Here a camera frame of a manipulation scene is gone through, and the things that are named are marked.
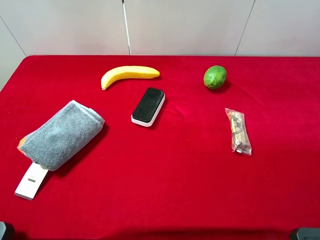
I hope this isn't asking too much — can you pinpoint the yellow banana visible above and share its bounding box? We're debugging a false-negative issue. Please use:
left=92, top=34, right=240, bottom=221
left=100, top=65, right=160, bottom=90

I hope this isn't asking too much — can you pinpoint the white flat remote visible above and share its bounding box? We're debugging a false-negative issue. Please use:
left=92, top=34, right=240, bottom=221
left=14, top=163, right=49, bottom=201

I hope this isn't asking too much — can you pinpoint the red velvet tablecloth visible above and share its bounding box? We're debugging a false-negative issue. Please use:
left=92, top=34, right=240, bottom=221
left=0, top=55, right=320, bottom=240

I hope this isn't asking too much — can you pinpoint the clear snack packet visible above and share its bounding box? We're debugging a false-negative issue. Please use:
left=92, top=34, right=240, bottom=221
left=225, top=108, right=252, bottom=156

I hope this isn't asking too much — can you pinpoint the black white board eraser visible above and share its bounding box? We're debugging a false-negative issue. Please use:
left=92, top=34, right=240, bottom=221
left=131, top=87, right=165, bottom=127

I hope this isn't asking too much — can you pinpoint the folded grey towel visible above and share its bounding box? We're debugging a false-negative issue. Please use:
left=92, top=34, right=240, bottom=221
left=21, top=100, right=105, bottom=171

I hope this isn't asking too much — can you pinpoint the orange object under towel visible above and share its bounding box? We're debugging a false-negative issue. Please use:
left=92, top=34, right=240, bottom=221
left=17, top=136, right=27, bottom=154

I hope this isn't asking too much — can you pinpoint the green lime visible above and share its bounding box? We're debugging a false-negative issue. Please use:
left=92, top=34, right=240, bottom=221
left=203, top=65, right=227, bottom=89

